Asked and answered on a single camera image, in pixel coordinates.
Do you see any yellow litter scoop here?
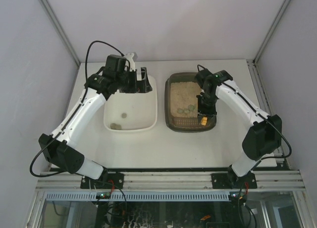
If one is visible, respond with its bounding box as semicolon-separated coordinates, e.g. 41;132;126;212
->
201;116;208;126

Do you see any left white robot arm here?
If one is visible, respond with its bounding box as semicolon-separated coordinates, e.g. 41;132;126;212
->
39;52;153;180

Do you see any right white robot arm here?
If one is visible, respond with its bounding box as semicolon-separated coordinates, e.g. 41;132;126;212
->
195;65;282;181

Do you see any dark brown litter box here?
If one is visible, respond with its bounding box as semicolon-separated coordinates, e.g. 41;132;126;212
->
164;72;216;133

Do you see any white plastic tray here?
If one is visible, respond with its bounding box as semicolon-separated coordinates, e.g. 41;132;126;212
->
104;76;158;133

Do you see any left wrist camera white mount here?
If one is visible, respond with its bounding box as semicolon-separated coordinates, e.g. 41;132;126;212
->
124;52;138;72

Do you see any right aluminium side rail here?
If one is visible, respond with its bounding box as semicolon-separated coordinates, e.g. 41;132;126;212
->
246;59;289;170

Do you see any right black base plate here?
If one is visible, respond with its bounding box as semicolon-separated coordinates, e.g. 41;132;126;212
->
211;172;258;189

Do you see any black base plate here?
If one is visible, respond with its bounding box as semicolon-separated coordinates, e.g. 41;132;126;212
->
80;169;124;189
211;172;258;189

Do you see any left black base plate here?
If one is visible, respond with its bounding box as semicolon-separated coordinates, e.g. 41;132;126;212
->
80;169;124;189

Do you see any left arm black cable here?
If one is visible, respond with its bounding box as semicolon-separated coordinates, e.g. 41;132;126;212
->
29;41;127;177

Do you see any aluminium front rail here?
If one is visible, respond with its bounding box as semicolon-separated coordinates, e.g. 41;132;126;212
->
36;171;305;191

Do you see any grey slotted cable duct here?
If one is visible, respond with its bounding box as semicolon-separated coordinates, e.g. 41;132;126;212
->
46;191;230;202

